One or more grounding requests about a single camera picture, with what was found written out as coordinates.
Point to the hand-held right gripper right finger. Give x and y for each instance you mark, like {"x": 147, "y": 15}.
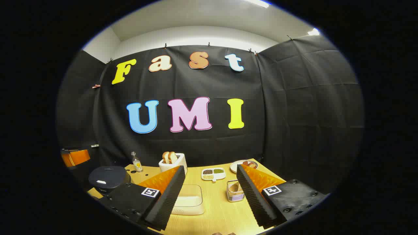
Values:
{"x": 254, "y": 202}

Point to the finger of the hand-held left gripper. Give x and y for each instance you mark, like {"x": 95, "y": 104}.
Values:
{"x": 78, "y": 158}

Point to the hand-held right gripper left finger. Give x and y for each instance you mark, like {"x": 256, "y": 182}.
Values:
{"x": 166, "y": 202}

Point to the pile of white rice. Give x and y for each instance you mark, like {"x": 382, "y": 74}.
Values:
{"x": 189, "y": 201}

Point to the wooden spoon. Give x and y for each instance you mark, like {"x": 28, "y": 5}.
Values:
{"x": 234, "y": 187}

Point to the clear plastic rice container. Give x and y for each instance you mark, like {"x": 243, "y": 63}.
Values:
{"x": 191, "y": 210}

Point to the black rice cooker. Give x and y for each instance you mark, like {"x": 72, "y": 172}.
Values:
{"x": 107, "y": 178}

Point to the white toaster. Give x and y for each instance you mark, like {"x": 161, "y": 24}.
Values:
{"x": 165, "y": 167}

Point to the white oval plate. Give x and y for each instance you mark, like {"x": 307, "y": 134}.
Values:
{"x": 234, "y": 167}

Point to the white divided bean dish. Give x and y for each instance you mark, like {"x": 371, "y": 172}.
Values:
{"x": 214, "y": 178}

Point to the small glass bottle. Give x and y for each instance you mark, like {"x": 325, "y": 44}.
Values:
{"x": 137, "y": 164}

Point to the ceiling light panel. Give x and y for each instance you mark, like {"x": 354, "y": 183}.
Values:
{"x": 258, "y": 3}
{"x": 313, "y": 32}

